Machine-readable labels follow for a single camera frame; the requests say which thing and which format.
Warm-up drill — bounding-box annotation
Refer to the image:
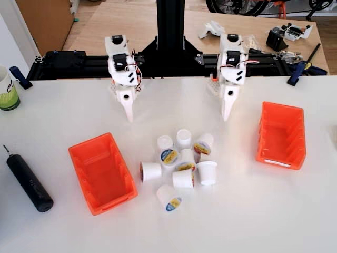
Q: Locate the blue bar clamp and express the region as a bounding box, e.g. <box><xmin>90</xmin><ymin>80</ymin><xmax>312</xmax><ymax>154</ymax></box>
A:
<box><xmin>286</xmin><ymin>43</ymin><xmax>329</xmax><ymax>86</ymax></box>

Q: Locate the black electric screwdriver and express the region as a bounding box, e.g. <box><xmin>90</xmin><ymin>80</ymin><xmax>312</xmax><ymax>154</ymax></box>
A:
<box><xmin>2</xmin><ymin>144</ymin><xmax>55</xmax><ymax>213</ymax></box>

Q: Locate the small clear parts bag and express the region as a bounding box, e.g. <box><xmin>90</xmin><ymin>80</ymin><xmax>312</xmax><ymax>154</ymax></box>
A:
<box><xmin>276</xmin><ymin>51</ymin><xmax>303</xmax><ymax>65</ymax></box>

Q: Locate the clear bag of screws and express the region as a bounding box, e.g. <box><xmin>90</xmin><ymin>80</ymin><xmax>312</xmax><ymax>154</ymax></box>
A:
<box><xmin>243</xmin><ymin>35</ymin><xmax>260</xmax><ymax>52</ymax></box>

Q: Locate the black printed part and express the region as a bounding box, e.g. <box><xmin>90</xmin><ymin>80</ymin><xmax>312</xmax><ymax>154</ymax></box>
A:
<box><xmin>265</xmin><ymin>27</ymin><xmax>289</xmax><ymax>52</ymax></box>

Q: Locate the blue lid coffee pod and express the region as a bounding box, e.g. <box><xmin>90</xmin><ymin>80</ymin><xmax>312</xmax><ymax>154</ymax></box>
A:
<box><xmin>156</xmin><ymin>184</ymin><xmax>183</xmax><ymax>213</ymax></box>
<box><xmin>160</xmin><ymin>148</ymin><xmax>179</xmax><ymax>167</ymax></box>

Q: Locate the orange plastic storage bin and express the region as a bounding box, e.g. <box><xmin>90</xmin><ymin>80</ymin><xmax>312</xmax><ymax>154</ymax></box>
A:
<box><xmin>67</xmin><ymin>131</ymin><xmax>139</xmax><ymax>217</ymax></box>

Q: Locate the wooden table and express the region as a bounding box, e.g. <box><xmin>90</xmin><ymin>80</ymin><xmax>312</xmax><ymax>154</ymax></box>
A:
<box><xmin>62</xmin><ymin>2</ymin><xmax>330</xmax><ymax>77</ymax></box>

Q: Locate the red lid coffee pod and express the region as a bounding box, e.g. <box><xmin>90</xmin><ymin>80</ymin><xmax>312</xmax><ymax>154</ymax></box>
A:
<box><xmin>157</xmin><ymin>134</ymin><xmax>174</xmax><ymax>153</ymax></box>
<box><xmin>193</xmin><ymin>133</ymin><xmax>214</xmax><ymax>157</ymax></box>
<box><xmin>139</xmin><ymin>161</ymin><xmax>162</xmax><ymax>184</ymax></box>

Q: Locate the white and green mug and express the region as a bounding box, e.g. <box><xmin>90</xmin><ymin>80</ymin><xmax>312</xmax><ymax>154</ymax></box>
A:
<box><xmin>0</xmin><ymin>65</ymin><xmax>21</xmax><ymax>111</ymax></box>

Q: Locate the black aluminium frame rail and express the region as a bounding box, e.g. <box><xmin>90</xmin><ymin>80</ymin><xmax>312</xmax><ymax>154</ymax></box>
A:
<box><xmin>26</xmin><ymin>51</ymin><xmax>293</xmax><ymax>81</ymax></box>

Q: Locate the orange stand post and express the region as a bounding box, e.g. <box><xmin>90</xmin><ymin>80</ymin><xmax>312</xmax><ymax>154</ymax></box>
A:
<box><xmin>273</xmin><ymin>0</ymin><xmax>288</xmax><ymax>19</ymax></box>

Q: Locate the wooden cabinet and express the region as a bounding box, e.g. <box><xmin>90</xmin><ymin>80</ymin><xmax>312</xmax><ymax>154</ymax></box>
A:
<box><xmin>15</xmin><ymin>0</ymin><xmax>76</xmax><ymax>56</ymax></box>

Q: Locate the blue clamp handle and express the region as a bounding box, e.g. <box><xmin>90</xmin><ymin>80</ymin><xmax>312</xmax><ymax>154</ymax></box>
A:
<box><xmin>9</xmin><ymin>65</ymin><xmax>33</xmax><ymax>90</ymax></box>

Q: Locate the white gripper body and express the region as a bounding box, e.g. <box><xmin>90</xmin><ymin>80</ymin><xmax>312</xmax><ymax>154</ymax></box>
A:
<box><xmin>220</xmin><ymin>83</ymin><xmax>242</xmax><ymax>103</ymax></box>
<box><xmin>116</xmin><ymin>85</ymin><xmax>138</xmax><ymax>105</ymax></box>

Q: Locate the white part with circuit board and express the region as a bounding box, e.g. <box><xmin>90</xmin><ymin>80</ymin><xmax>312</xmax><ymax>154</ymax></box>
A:
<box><xmin>273</xmin><ymin>23</ymin><xmax>313</xmax><ymax>42</ymax></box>

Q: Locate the black box on frame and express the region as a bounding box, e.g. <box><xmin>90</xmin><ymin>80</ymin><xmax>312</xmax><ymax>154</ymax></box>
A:
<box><xmin>43</xmin><ymin>50</ymin><xmax>87</xmax><ymax>76</ymax></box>

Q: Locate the orange bin with white label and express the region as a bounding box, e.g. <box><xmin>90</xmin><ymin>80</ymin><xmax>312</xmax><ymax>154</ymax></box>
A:
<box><xmin>254</xmin><ymin>101</ymin><xmax>308</xmax><ymax>171</ymax></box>

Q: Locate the black aluminium frame post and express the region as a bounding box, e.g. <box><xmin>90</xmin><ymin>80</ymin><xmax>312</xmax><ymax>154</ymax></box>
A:
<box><xmin>142</xmin><ymin>0</ymin><xmax>204</xmax><ymax>79</ymax></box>

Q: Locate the white gripper fixed finger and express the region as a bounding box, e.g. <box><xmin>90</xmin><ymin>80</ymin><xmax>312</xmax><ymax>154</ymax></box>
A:
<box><xmin>122</xmin><ymin>103</ymin><xmax>135</xmax><ymax>123</ymax></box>
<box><xmin>221</xmin><ymin>101</ymin><xmax>237</xmax><ymax>122</ymax></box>

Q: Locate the black handle screwdriver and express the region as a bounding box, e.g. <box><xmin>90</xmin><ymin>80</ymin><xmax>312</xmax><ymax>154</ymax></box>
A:
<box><xmin>247</xmin><ymin>47</ymin><xmax>276</xmax><ymax>55</ymax></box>

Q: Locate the white printed robot part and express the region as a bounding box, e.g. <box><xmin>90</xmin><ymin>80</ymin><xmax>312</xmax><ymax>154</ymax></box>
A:
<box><xmin>197</xmin><ymin>20</ymin><xmax>223</xmax><ymax>40</ymax></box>

